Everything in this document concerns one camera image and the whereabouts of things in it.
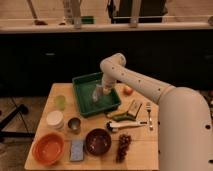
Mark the grey towel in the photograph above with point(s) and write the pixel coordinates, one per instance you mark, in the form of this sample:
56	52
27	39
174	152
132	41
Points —
97	93

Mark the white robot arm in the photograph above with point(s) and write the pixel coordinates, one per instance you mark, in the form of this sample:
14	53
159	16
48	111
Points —
185	130

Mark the green plastic tray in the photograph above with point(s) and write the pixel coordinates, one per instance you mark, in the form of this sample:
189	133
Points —
83	88

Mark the orange fruit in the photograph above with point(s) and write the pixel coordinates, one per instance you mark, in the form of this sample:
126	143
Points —
128	90

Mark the silver fork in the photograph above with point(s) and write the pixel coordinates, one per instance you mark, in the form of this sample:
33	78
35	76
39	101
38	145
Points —
148	109

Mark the light green cup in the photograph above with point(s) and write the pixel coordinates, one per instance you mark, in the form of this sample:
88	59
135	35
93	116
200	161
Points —
60	102

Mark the small metal cup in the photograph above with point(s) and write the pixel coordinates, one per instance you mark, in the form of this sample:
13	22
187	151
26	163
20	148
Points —
74	125

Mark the wooden table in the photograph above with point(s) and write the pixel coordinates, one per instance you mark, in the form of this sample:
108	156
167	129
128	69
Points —
142	154

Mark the dark red bowl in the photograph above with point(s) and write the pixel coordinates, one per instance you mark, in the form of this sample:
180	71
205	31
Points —
98	142

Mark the bunch of red grapes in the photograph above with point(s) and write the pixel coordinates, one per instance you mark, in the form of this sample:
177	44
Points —
123	146

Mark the white round container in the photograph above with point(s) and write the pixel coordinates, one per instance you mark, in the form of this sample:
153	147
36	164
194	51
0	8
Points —
55	119

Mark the blue sponge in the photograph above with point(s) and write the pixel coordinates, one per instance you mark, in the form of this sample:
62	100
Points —
77	150

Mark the orange plastic bowl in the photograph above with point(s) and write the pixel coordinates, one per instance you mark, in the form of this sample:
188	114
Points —
48	149

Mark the green handled peeler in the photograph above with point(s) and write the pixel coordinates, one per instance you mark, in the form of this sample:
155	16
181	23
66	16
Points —
123	117

